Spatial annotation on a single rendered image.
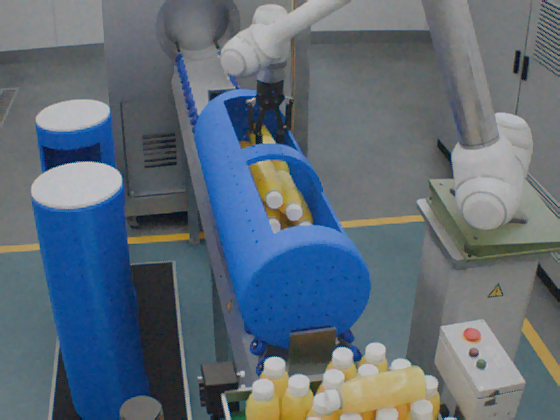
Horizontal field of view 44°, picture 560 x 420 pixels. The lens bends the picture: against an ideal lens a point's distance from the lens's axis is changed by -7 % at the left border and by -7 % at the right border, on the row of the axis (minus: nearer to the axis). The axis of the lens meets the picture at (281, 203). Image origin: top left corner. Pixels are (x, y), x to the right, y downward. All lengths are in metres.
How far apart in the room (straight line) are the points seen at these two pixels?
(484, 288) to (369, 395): 0.81
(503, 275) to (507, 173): 0.40
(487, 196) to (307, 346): 0.53
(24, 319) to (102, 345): 1.10
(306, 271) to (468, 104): 0.53
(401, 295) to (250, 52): 1.90
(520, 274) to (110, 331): 1.24
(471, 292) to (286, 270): 0.68
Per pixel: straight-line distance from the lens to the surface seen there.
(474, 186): 1.68
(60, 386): 2.78
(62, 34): 6.65
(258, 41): 1.80
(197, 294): 3.40
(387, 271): 3.58
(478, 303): 2.04
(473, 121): 1.68
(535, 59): 3.56
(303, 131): 2.94
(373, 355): 1.44
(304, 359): 1.57
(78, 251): 2.13
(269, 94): 2.02
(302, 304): 1.55
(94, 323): 2.28
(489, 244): 1.88
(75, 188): 2.14
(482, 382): 1.39
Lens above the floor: 2.02
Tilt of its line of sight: 30 degrees down
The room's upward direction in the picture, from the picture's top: 1 degrees clockwise
